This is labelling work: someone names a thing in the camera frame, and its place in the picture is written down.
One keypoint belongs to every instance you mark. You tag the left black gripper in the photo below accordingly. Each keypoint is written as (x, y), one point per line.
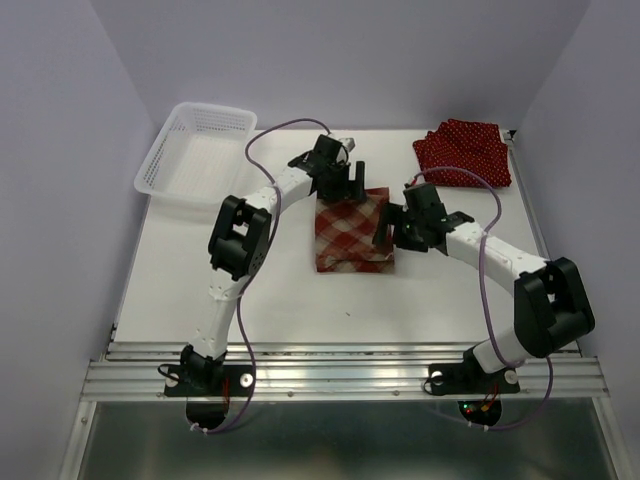
(348, 189)

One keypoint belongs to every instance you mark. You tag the aluminium rail frame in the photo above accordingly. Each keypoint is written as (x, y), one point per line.
(341, 339)

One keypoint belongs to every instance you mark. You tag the red beige plaid skirt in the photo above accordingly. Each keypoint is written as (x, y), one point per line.
(344, 236)

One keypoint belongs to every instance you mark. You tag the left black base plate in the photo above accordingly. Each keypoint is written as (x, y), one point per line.
(225, 381)

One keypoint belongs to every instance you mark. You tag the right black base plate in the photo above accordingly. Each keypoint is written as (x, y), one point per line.
(446, 379)

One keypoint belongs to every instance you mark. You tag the white plastic basket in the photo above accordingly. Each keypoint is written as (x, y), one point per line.
(197, 154)

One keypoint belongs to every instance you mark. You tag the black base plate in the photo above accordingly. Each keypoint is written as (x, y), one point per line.
(446, 379)
(225, 381)

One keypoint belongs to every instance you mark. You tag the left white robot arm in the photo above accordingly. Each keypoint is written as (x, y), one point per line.
(240, 242)

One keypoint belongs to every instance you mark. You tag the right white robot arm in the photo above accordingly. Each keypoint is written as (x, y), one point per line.
(550, 304)

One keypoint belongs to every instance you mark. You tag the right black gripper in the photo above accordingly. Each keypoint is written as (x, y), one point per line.
(390, 216)

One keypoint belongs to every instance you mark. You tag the red polka dot skirt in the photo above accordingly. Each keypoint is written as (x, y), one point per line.
(445, 158)
(465, 131)

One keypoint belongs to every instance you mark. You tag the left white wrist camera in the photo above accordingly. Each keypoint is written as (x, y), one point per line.
(347, 145)

